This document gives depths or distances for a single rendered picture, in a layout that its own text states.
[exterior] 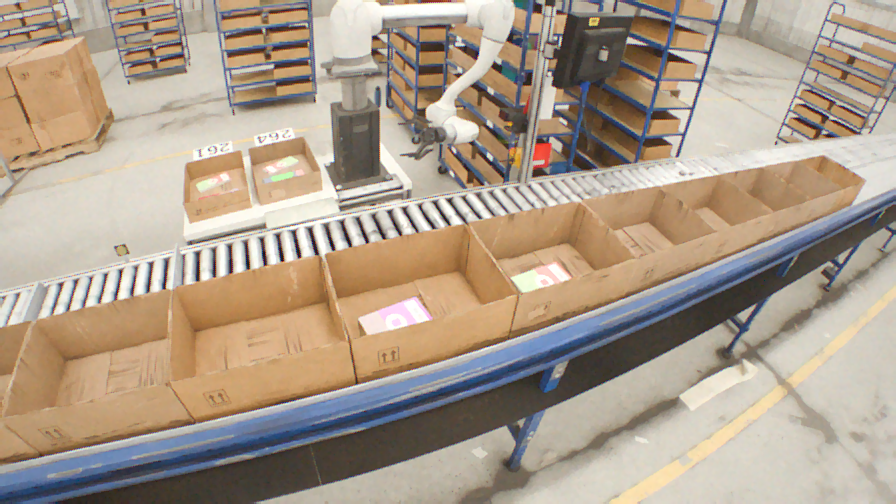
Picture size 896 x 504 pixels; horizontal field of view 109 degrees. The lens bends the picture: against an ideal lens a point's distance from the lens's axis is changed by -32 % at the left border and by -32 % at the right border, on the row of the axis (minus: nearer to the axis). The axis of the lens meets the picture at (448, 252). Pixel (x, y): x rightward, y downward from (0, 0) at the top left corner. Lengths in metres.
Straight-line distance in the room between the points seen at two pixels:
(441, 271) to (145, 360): 0.86
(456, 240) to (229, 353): 0.68
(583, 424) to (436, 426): 0.98
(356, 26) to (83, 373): 1.44
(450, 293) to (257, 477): 0.74
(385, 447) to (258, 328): 0.47
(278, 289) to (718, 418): 2.10
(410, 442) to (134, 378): 0.75
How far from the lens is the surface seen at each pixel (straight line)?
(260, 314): 1.24
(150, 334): 1.29
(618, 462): 2.10
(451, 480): 1.90
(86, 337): 1.33
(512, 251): 1.38
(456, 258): 1.28
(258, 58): 4.95
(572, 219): 1.45
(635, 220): 1.70
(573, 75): 1.77
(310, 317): 1.20
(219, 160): 2.23
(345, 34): 1.76
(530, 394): 1.39
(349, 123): 1.85
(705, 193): 1.99
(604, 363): 1.54
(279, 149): 2.24
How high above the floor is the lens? 1.77
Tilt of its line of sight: 40 degrees down
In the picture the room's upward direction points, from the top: 4 degrees clockwise
